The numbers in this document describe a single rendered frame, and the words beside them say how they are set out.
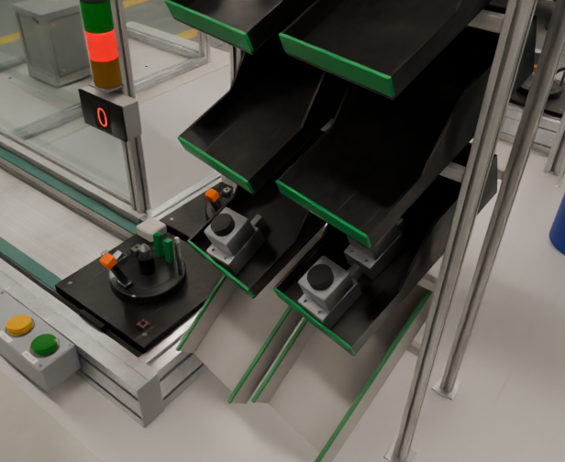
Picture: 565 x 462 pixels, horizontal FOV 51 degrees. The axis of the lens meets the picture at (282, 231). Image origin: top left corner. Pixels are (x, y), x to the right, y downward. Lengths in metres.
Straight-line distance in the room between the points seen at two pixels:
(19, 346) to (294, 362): 0.47
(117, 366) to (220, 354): 0.18
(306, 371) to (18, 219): 0.81
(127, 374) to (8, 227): 0.56
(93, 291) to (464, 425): 0.69
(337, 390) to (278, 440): 0.21
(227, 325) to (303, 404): 0.17
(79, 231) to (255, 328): 0.59
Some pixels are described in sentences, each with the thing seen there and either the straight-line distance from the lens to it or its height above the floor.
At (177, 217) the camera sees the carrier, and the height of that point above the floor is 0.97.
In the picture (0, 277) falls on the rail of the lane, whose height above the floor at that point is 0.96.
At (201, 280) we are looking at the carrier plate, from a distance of 1.11.
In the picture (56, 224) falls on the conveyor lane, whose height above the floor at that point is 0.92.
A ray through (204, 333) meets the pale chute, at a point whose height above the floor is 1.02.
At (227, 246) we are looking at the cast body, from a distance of 0.74.
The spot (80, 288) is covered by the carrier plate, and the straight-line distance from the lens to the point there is 1.13.
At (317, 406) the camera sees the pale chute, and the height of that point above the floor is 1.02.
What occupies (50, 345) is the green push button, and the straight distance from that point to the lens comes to 1.05.
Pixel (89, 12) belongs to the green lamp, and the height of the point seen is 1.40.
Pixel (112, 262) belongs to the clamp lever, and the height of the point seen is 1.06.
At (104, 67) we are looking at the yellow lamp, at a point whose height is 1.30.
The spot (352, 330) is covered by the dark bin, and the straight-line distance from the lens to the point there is 0.71.
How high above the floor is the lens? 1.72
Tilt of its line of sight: 38 degrees down
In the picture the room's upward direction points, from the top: 2 degrees clockwise
